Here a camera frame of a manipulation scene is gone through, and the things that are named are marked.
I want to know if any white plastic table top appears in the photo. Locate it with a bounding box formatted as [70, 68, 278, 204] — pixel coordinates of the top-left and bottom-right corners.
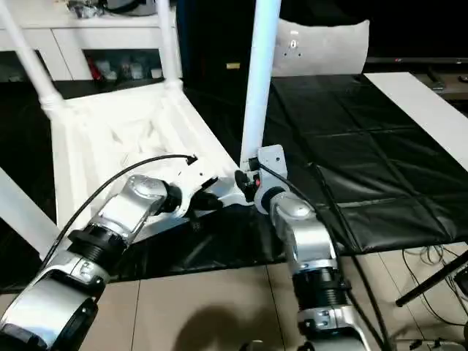
[39, 78, 257, 257]

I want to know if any black mat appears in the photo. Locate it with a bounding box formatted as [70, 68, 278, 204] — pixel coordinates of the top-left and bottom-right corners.
[0, 72, 468, 290]

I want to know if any black cabinet blue edge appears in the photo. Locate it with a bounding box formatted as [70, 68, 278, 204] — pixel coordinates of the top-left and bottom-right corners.
[175, 0, 257, 88]

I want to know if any grey pillow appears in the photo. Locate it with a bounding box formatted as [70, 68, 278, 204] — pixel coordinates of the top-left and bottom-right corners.
[272, 18, 370, 78]

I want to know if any white flat board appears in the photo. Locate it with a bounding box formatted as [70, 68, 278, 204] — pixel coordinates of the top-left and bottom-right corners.
[363, 72, 468, 162]

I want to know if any white cabinet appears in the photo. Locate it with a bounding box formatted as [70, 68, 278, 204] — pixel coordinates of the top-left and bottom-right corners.
[0, 16, 182, 81]

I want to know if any black bar pink mark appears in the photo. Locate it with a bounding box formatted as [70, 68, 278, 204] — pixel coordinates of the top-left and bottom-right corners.
[367, 56, 468, 65]

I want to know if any black thin rod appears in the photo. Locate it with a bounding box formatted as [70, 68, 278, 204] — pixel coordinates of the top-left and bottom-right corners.
[396, 252, 468, 307]

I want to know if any black television stand foot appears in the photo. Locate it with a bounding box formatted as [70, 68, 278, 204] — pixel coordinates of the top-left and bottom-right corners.
[427, 67, 447, 91]

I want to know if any brown low sideboard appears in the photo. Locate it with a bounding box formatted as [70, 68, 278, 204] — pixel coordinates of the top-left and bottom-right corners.
[423, 65, 468, 100]

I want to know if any black crumpled bag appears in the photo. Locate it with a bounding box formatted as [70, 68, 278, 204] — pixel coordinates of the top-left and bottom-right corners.
[67, 0, 105, 19]

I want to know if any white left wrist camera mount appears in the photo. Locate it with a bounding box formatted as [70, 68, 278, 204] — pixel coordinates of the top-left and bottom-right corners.
[171, 160, 220, 220]

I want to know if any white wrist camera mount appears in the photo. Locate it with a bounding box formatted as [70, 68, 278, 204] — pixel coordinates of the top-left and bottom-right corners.
[255, 145, 290, 215]
[171, 160, 220, 220]

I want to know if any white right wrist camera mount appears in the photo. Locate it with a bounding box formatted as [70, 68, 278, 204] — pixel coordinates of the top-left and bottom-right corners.
[255, 145, 290, 215]

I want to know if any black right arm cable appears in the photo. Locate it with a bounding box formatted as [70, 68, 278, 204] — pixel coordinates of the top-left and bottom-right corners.
[257, 162, 394, 351]

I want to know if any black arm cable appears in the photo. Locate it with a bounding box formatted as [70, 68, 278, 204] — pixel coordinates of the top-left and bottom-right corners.
[39, 154, 198, 264]
[257, 162, 394, 351]

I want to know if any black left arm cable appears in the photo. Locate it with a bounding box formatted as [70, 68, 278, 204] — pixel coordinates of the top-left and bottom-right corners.
[39, 154, 198, 264]

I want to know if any thin black floor cable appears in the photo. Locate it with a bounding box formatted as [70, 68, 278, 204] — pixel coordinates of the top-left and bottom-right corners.
[401, 244, 468, 326]

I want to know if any white cable with plug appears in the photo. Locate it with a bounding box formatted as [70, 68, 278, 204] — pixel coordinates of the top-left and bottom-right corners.
[396, 338, 454, 351]

